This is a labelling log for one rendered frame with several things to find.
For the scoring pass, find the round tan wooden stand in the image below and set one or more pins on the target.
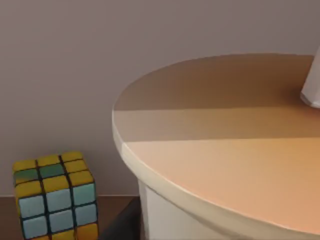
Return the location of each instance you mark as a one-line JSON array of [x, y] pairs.
[[225, 162]]

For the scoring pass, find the colourful puzzle cube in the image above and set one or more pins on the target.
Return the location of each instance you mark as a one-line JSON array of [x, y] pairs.
[[57, 197]]

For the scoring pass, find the white faceted object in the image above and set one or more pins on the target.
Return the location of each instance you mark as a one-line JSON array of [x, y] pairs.
[[312, 85]]

